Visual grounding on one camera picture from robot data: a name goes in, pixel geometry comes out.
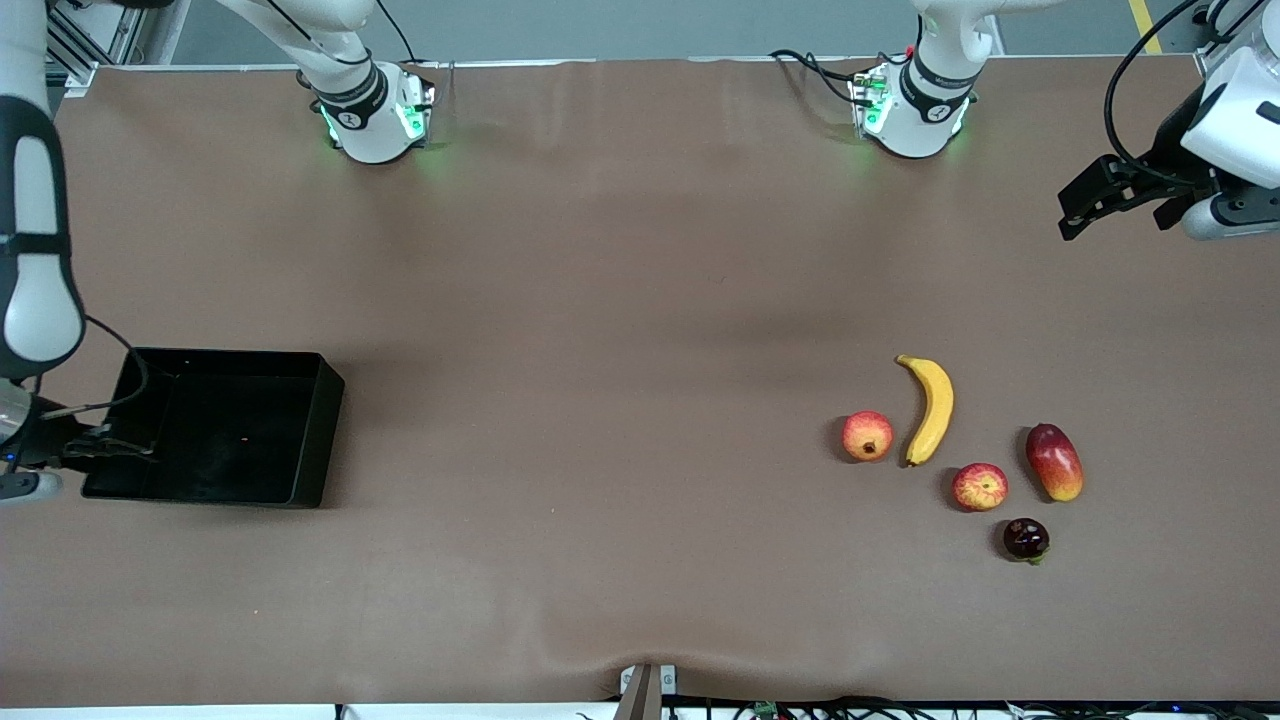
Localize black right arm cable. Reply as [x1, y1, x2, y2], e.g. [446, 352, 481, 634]
[38, 314, 153, 416]

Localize aluminium frame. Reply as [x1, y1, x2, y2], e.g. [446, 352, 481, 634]
[45, 0, 191, 96]
[1195, 0, 1280, 79]

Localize grey table edge bracket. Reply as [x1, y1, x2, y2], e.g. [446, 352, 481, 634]
[618, 664, 679, 697]

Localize red yellow pomegranate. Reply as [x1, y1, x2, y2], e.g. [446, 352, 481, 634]
[842, 410, 894, 463]

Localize red yellow apple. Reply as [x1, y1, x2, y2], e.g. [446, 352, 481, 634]
[952, 462, 1009, 513]

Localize yellow banana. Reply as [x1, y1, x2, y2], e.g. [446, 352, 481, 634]
[895, 354, 955, 468]

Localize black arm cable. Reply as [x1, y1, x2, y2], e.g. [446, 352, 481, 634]
[1103, 0, 1216, 189]
[38, 314, 153, 416]

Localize black right base cable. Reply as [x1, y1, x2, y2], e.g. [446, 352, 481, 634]
[372, 0, 417, 65]

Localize brown post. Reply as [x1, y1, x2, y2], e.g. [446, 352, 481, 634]
[612, 664, 664, 720]

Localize red yellow mango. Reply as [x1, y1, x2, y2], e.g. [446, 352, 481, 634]
[1025, 422, 1085, 503]

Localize black left base cables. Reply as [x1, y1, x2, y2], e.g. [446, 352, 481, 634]
[768, 48, 881, 111]

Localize black plastic box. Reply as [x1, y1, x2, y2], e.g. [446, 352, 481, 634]
[80, 346, 347, 510]

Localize brown table mat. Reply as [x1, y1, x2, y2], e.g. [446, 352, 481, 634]
[0, 55, 1280, 706]

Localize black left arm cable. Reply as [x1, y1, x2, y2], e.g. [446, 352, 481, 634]
[1103, 0, 1216, 189]

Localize dark purple mangosteen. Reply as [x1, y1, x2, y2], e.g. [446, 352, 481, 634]
[1003, 517, 1051, 566]

